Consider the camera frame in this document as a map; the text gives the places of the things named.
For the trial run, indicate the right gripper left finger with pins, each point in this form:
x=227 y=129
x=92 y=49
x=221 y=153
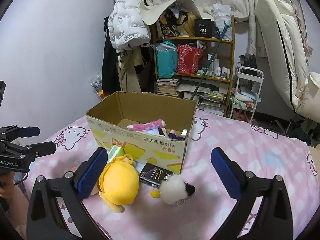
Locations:
x=45 y=220

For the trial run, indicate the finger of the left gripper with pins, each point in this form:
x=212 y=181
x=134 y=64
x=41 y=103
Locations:
x=41 y=149
x=24 y=132

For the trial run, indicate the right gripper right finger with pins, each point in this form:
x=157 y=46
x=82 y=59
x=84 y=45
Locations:
x=262 y=209

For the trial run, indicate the yellow plush toy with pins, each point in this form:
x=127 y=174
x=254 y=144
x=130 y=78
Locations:
x=118 y=184

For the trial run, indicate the green tissue pack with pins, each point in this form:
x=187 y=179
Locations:
x=114 y=152

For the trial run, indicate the white fluffy plush ball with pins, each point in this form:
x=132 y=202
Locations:
x=174 y=191

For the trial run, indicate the black face box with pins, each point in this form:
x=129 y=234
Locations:
x=153 y=175

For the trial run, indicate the pink plush toy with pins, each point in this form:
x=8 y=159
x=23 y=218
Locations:
x=144 y=127

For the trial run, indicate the purple haired plush doll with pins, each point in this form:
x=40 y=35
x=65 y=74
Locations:
x=169 y=134

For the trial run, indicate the person's left hand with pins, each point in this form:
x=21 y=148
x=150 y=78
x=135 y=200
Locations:
x=7 y=185

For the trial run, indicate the pink hello kitty bedsheet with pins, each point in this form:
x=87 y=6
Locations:
x=266 y=154

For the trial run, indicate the black hanging coat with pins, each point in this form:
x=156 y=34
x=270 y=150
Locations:
x=110 y=78

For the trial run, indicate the open cardboard box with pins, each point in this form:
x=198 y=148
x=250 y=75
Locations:
x=109 y=118

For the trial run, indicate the beige trench coat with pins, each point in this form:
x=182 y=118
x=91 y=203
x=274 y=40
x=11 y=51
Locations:
x=127 y=61

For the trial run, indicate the white rolling cart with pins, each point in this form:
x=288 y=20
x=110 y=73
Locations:
x=246 y=93

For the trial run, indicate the white puffer jacket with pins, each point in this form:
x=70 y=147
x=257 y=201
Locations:
x=126 y=27

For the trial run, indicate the stack of books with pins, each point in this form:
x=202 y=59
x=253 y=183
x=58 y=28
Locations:
x=167 y=87

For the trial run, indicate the teal shopping bag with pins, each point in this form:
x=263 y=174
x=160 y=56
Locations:
x=166 y=59

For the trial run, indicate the wooden shelf unit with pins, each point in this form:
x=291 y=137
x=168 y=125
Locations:
x=214 y=92

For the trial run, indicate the cream wide brim hat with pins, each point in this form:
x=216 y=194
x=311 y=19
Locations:
x=151 y=13

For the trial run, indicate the red gift bag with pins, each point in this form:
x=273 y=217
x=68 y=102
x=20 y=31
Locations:
x=188 y=59

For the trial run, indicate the cream reclining chair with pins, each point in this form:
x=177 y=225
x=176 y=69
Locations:
x=283 y=42

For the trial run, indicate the black box marked 40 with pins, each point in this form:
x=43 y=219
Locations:
x=204 y=27

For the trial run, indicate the green broom handle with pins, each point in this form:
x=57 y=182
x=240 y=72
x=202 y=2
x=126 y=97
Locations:
x=226 y=27

